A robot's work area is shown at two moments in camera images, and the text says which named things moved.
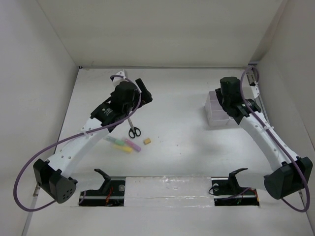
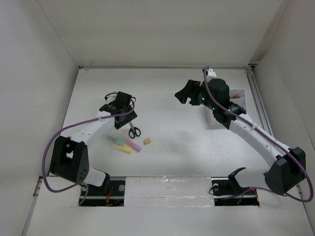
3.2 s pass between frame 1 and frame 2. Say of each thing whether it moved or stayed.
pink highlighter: stayed
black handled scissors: stayed
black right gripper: moved
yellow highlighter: stayed
